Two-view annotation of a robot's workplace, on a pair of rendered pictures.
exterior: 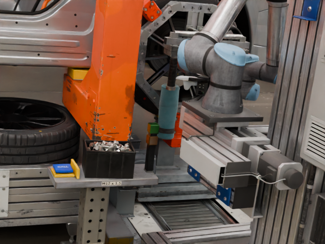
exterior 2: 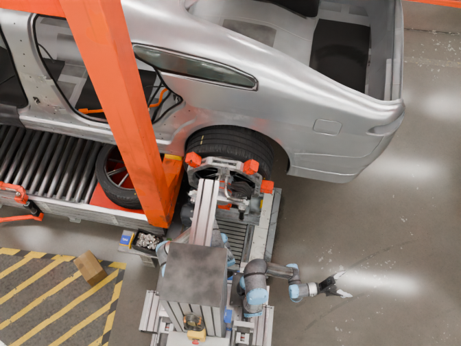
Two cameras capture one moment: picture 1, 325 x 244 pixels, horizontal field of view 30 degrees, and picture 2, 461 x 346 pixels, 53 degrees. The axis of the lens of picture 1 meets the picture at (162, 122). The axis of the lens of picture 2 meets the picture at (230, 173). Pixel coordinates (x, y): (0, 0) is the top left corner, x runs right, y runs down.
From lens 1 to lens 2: 3.21 m
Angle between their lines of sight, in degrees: 52
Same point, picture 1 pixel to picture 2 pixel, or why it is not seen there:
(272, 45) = not seen: hidden behind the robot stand
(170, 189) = (223, 216)
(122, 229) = not seen: hidden behind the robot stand
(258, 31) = (296, 160)
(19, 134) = (121, 196)
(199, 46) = (161, 257)
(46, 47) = not seen: hidden behind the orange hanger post
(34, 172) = (126, 217)
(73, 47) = (161, 147)
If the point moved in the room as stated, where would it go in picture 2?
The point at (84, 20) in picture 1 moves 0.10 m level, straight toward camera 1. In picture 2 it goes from (167, 136) to (160, 147)
